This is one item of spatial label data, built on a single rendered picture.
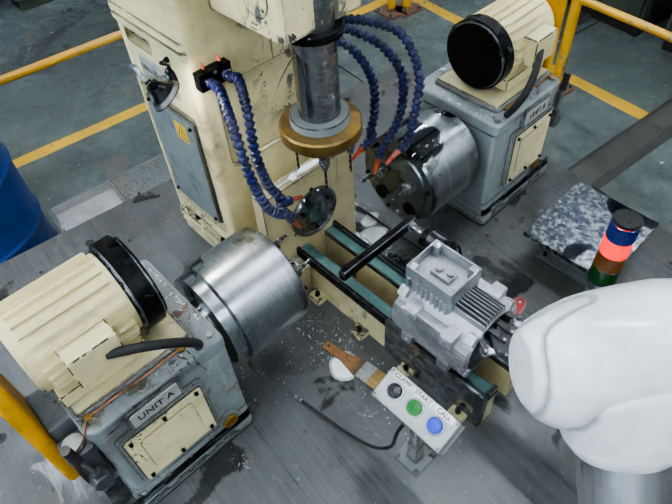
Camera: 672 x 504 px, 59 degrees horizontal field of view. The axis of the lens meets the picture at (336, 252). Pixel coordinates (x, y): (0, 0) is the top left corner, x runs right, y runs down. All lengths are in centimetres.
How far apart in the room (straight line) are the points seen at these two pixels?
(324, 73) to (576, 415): 80
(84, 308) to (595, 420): 78
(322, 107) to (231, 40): 24
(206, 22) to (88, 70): 318
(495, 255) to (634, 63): 267
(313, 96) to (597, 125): 262
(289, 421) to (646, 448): 94
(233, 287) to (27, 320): 39
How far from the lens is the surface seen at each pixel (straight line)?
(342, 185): 159
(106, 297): 107
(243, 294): 124
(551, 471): 146
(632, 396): 65
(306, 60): 118
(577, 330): 63
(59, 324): 106
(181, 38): 126
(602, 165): 335
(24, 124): 411
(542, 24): 170
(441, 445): 115
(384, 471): 141
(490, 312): 125
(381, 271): 154
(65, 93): 426
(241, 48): 134
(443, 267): 127
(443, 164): 153
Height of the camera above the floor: 212
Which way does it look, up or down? 49 degrees down
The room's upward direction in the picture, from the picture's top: 4 degrees counter-clockwise
